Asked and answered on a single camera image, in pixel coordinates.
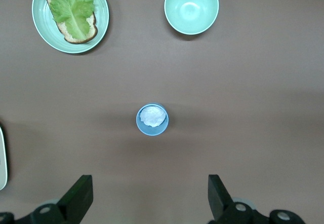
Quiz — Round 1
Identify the white paper wad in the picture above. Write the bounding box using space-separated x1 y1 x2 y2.
140 105 167 128

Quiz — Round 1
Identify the cream toaster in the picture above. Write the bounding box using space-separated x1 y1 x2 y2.
0 126 8 191

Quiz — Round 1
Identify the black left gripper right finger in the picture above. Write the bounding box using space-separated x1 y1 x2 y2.
208 174 269 224

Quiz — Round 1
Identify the blue plastic cup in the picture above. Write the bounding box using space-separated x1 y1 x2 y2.
136 103 170 136

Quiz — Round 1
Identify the brown table cloth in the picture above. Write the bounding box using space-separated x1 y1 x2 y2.
0 0 324 224

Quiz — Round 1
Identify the toast bread slice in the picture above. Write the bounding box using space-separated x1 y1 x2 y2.
45 0 98 45

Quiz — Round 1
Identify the green ceramic plate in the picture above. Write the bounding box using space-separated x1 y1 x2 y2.
31 0 110 54

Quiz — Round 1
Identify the green lettuce leaf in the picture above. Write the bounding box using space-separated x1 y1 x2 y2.
44 0 96 39

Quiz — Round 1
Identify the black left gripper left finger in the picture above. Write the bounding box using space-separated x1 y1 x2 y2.
15 174 94 224

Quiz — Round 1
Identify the green bowl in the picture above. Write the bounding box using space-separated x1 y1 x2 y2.
164 0 220 35

